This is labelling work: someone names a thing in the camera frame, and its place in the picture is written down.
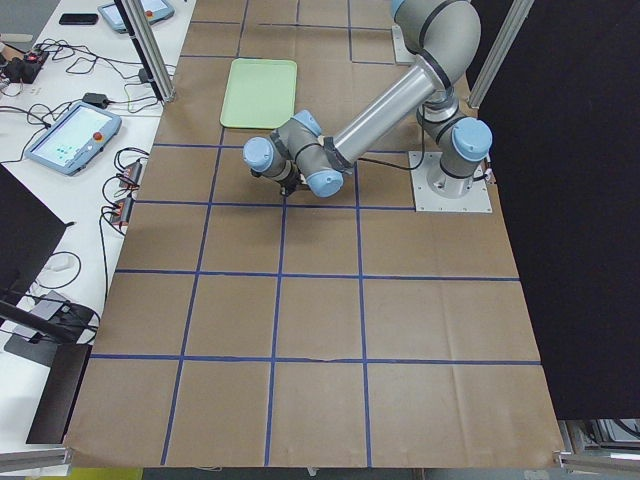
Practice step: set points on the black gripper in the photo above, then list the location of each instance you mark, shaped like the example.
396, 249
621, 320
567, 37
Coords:
288, 189

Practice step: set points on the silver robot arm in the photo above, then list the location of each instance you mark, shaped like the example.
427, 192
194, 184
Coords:
443, 37

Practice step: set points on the mint green plastic tray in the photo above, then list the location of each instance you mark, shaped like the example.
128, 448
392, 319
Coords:
260, 93

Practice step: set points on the black power adapter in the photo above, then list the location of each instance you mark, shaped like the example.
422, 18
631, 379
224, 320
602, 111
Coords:
96, 99

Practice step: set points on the near teach pendant tablet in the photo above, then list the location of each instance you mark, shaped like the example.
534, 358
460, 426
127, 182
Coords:
75, 138

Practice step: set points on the black monitor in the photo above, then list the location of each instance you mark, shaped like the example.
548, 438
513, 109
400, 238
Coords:
30, 233

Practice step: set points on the black smartphone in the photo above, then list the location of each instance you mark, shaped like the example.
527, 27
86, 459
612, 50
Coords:
78, 19

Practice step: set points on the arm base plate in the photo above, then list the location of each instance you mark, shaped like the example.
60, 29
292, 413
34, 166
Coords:
436, 192
401, 54

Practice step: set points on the aluminium frame post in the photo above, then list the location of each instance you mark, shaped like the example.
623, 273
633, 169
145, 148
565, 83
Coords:
142, 37

